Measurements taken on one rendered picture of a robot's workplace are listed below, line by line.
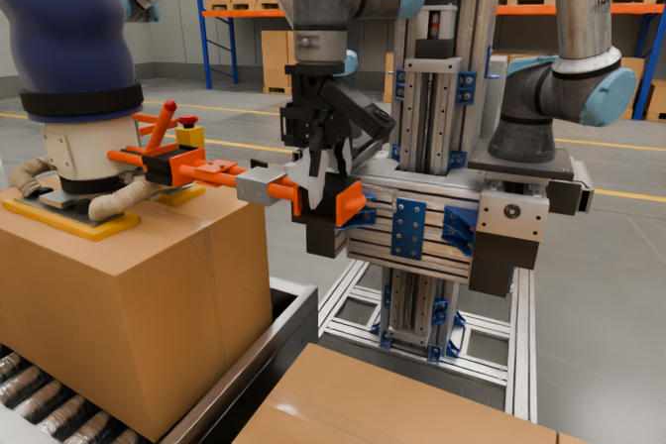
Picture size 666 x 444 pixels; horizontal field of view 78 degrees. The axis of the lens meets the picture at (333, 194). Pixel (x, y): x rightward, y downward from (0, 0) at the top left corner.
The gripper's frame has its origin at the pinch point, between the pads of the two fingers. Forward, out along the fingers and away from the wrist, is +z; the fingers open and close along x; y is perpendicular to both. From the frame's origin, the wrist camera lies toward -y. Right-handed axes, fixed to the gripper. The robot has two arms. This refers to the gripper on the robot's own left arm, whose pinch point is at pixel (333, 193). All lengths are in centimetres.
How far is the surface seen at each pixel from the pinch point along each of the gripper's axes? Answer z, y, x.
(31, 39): -23, 57, 10
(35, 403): 54, 62, 26
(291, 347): 57, 24, -20
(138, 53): 41, 970, -705
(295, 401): 54, 11, -3
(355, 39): 1, 386, -801
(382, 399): 54, -6, -13
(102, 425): 54, 44, 22
